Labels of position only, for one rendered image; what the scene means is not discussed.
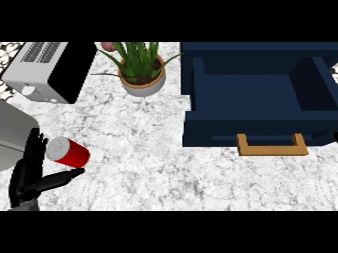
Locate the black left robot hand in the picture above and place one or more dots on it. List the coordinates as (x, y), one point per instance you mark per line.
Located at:
(26, 178)

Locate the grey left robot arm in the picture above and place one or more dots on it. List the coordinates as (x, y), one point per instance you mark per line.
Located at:
(25, 207)

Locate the red can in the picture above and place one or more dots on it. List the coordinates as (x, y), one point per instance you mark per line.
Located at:
(69, 152)

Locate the navy blue open drawer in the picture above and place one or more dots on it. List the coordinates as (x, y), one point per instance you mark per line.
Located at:
(258, 108)

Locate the large grey appliance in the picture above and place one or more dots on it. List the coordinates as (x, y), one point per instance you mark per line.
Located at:
(4, 131)

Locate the navy blue cabinet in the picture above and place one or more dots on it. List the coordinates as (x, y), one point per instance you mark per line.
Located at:
(273, 56)

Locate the grey and black toaster oven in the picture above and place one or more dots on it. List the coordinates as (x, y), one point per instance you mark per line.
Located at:
(47, 70)

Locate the potted green plant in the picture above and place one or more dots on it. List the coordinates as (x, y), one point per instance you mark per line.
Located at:
(140, 67)

